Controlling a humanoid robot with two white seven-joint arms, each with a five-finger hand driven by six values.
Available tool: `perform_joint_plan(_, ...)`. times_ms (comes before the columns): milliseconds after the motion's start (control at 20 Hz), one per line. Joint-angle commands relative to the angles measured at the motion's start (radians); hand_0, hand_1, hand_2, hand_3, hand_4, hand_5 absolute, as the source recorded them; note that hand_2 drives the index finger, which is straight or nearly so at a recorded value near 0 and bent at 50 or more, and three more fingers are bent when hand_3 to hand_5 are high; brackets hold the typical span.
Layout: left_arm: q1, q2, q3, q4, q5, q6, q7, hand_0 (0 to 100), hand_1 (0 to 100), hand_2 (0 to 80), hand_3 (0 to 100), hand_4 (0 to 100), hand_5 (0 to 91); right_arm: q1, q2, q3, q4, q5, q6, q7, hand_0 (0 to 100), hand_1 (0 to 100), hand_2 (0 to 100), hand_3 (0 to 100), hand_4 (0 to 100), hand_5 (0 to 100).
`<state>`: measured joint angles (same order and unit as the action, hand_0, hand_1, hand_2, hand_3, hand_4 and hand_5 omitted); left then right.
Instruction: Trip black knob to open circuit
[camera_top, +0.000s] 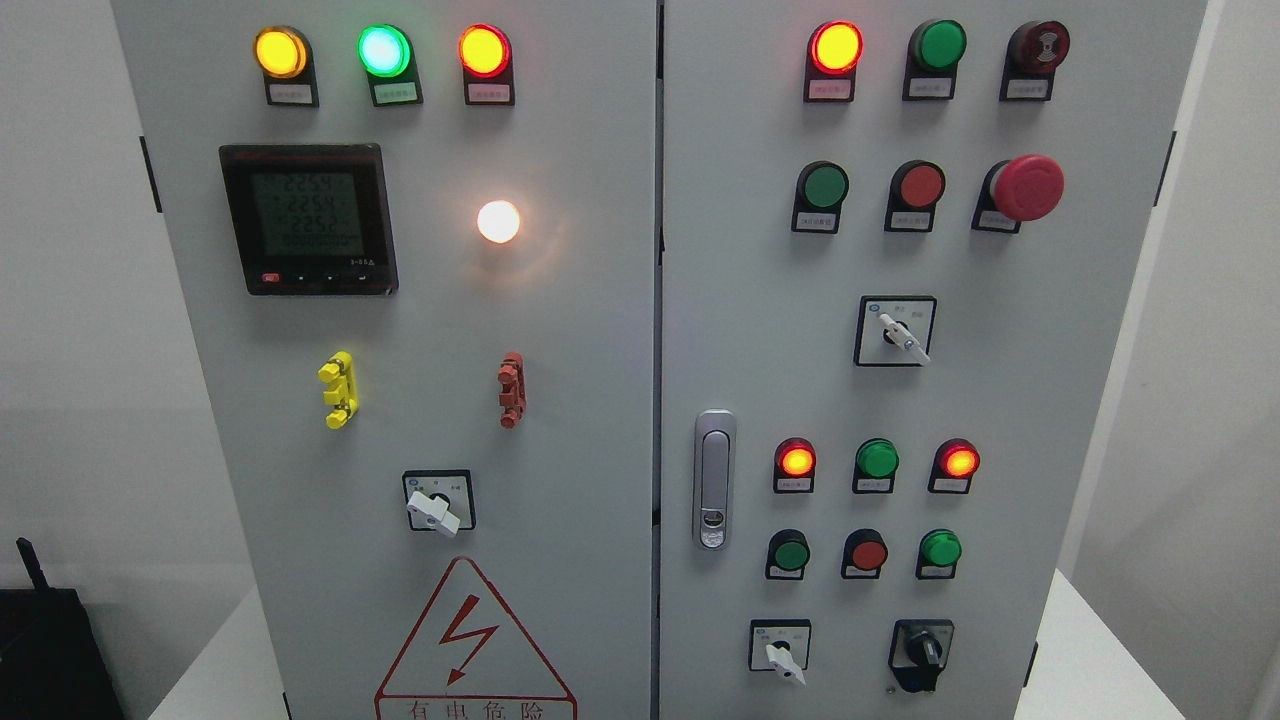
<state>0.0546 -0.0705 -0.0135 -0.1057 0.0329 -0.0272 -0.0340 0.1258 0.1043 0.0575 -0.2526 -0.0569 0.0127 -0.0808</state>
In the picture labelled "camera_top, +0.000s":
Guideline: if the yellow terminal connector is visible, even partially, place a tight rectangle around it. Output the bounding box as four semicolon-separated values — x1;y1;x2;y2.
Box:
317;351;358;430

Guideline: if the yellow indicator light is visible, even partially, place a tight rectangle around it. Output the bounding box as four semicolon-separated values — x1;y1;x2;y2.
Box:
253;26;319;108

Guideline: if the green push button lower left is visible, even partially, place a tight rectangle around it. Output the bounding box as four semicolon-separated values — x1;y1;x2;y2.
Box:
764;529;812;582

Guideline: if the black digital power meter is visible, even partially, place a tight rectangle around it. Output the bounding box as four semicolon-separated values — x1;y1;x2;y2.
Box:
219;143;398;296

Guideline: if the red lit indicator lower left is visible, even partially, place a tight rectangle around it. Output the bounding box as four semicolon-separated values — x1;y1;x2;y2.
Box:
773;437;817;495

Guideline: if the grey left cabinet door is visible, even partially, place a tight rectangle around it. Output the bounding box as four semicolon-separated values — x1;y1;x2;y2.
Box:
111;1;657;719

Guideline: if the grey right cabinet door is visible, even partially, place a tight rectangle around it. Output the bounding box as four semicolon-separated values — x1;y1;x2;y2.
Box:
655;1;1206;719

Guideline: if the green indicator top right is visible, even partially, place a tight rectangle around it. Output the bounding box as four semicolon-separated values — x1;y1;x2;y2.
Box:
902;18;968;101

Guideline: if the white lit indicator lamp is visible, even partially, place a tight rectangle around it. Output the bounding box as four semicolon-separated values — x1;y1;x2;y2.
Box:
476;200;522;245

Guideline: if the green lit indicator light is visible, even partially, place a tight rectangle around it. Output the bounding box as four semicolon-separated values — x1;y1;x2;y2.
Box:
357;24;422;108

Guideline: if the black box with antenna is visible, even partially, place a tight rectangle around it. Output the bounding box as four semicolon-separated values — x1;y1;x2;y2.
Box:
1;538;124;719

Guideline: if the green indicator lower middle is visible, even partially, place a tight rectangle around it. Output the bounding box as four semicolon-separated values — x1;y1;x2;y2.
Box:
852;438;900;495

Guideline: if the green push button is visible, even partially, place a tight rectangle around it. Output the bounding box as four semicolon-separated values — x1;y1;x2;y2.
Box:
915;528;963;580
764;529;812;582
791;160;849;234

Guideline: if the dark red buzzer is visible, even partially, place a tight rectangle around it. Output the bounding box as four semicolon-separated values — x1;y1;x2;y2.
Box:
998;20;1070;102

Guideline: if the grey cabinet door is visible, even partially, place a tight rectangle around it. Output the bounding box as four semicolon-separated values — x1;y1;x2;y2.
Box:
111;1;657;719
655;1;1206;719

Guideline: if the red indicator lower right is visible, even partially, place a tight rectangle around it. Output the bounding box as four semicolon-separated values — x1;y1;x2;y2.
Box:
928;438;980;495

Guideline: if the black knob selector switch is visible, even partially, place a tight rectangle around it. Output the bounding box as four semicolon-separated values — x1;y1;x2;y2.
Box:
888;618;955;693

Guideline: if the red emergency stop button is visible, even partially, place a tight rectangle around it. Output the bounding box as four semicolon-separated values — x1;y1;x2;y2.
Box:
972;154;1065;234

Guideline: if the red lit indicator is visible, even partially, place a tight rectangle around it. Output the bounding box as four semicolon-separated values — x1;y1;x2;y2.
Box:
773;437;817;495
803;19;864;102

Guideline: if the green push button lower right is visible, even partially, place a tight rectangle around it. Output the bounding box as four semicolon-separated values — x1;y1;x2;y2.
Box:
915;528;963;580

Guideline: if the white selector switch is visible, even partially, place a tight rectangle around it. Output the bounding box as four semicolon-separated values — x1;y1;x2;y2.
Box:
852;295;938;366
748;618;812;687

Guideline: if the red triangle warning sticker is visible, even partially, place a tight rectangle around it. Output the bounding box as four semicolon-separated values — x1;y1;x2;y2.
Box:
374;557;579;719

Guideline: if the white selector switch left door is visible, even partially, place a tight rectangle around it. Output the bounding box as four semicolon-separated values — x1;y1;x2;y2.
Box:
402;469;476;538

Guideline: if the red push button upper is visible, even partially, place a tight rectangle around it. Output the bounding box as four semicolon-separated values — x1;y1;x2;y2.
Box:
883;160;946;233

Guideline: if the white selector switch upper right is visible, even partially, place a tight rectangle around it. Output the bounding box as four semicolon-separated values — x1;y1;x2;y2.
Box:
852;295;938;366

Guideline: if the red push button lower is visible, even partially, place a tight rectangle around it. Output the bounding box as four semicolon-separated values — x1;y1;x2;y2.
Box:
840;528;888;580

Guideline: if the silver door lock handle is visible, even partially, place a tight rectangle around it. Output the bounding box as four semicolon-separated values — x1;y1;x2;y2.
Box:
692;409;737;550

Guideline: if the white selector switch bottom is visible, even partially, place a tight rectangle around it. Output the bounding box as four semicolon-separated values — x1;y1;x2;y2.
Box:
748;618;812;687

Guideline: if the red-orange indicator light left door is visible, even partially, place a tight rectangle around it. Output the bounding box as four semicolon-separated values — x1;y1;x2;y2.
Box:
458;23;515;106

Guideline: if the red push button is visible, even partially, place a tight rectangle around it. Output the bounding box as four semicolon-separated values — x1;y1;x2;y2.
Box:
840;528;888;580
883;160;946;233

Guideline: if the red terminal connector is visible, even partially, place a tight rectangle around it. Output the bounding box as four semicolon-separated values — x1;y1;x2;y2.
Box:
495;352;527;429

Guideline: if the green push button upper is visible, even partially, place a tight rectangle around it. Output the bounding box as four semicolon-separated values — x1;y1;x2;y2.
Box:
791;160;849;234

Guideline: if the red lit indicator top right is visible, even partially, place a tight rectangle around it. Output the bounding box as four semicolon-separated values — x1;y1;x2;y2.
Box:
803;19;864;102

